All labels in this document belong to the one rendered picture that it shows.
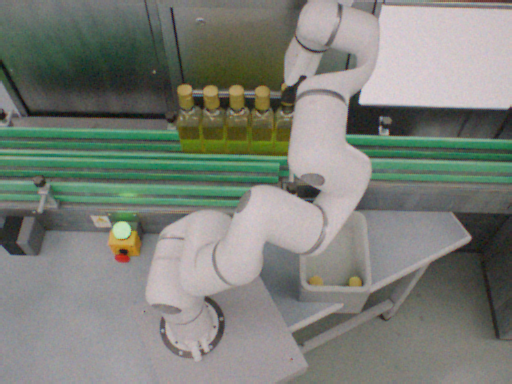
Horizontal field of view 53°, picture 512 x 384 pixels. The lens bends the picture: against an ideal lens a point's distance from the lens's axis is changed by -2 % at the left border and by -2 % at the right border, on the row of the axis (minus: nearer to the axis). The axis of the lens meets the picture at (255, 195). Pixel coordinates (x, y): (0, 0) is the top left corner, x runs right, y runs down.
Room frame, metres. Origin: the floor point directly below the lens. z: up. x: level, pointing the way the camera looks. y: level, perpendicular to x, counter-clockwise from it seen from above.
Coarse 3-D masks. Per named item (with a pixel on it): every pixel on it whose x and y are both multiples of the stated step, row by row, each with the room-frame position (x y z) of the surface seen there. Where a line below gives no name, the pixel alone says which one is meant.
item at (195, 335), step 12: (204, 312) 0.37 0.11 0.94; (168, 324) 0.34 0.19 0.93; (192, 324) 0.34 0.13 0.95; (204, 324) 0.36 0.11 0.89; (216, 324) 0.38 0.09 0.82; (168, 336) 0.35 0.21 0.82; (180, 336) 0.34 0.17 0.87; (192, 336) 0.33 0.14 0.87; (204, 336) 0.34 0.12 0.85; (180, 348) 0.32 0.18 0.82; (192, 348) 0.32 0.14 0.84; (204, 348) 0.32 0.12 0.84
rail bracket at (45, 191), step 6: (36, 180) 0.66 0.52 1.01; (42, 180) 0.66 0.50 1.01; (36, 186) 0.65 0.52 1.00; (42, 186) 0.66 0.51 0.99; (48, 186) 0.67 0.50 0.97; (42, 192) 0.65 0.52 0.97; (48, 192) 0.66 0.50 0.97; (42, 198) 0.64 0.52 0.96; (48, 198) 0.65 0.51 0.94; (42, 204) 0.63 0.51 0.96; (48, 204) 0.66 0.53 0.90; (54, 204) 0.66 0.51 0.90; (60, 204) 0.67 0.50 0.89; (42, 210) 0.61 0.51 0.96; (54, 210) 0.65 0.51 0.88
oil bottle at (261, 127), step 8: (272, 112) 0.80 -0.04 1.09; (256, 120) 0.78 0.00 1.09; (264, 120) 0.78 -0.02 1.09; (272, 120) 0.78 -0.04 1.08; (256, 128) 0.77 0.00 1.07; (264, 128) 0.77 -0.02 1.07; (272, 128) 0.77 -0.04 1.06; (256, 136) 0.77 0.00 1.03; (264, 136) 0.77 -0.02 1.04; (272, 136) 0.77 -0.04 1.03; (256, 144) 0.77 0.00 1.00; (264, 144) 0.77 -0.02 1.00; (272, 144) 0.77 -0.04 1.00; (256, 152) 0.77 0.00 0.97; (264, 152) 0.77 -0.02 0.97; (272, 152) 0.77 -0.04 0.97
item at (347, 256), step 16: (352, 224) 0.66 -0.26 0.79; (336, 240) 0.63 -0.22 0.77; (352, 240) 0.63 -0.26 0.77; (304, 256) 0.55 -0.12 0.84; (320, 256) 0.58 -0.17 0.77; (336, 256) 0.58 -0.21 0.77; (352, 256) 0.58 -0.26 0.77; (368, 256) 0.55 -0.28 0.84; (304, 272) 0.50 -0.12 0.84; (320, 272) 0.53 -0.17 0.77; (336, 272) 0.53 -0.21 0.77; (352, 272) 0.53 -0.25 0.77; (368, 272) 0.50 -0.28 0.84; (320, 288) 0.46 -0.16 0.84; (336, 288) 0.46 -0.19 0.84; (352, 288) 0.46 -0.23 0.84
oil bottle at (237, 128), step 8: (248, 112) 0.81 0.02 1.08; (232, 120) 0.78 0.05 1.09; (240, 120) 0.78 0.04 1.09; (248, 120) 0.79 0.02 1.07; (232, 128) 0.77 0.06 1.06; (240, 128) 0.77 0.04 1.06; (248, 128) 0.78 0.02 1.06; (232, 136) 0.77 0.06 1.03; (240, 136) 0.77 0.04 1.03; (248, 136) 0.78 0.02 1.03; (232, 144) 0.77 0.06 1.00; (240, 144) 0.77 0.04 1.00; (248, 144) 0.78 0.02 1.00; (232, 152) 0.77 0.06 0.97; (240, 152) 0.77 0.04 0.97; (248, 152) 0.78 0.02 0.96
